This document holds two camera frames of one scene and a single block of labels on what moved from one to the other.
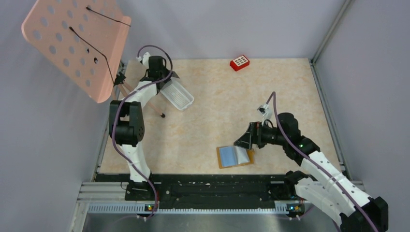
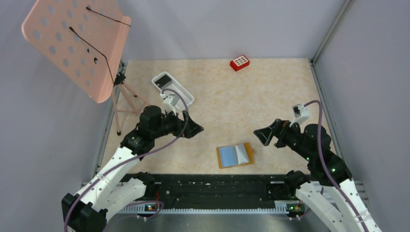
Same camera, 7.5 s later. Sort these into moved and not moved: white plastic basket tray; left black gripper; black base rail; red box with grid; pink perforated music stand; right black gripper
Moved: right black gripper; left black gripper
Not moved: pink perforated music stand; white plastic basket tray; black base rail; red box with grid
